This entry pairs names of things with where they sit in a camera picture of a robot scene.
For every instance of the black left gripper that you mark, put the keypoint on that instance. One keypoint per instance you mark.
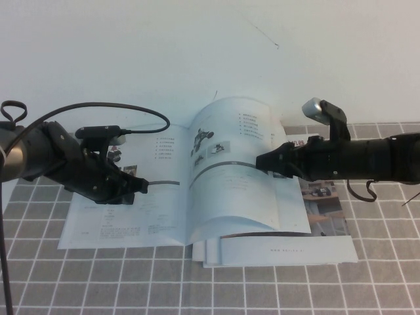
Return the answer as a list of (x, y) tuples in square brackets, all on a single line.
[(98, 180)]

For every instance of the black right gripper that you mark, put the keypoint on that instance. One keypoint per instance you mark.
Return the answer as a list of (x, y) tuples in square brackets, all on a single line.
[(308, 160)]

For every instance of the white robot catalogue book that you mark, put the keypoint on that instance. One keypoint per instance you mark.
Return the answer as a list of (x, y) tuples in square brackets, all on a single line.
[(157, 223)]

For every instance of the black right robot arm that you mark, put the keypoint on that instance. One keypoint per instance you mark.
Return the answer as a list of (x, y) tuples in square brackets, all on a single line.
[(370, 160)]

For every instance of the white brochure under stack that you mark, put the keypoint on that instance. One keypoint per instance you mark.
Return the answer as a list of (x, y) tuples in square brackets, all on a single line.
[(213, 254), (198, 252)]

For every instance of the grey checked tablecloth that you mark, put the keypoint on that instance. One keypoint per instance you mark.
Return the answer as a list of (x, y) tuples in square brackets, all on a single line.
[(131, 282)]

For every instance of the brochure with photo cover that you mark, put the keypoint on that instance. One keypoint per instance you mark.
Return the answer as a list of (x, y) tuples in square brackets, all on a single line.
[(295, 251)]

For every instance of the black zip tie tail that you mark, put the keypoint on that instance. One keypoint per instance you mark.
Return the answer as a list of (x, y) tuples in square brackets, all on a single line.
[(411, 199)]

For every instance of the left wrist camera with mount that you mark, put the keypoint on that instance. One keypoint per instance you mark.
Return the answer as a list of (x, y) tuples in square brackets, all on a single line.
[(95, 133)]

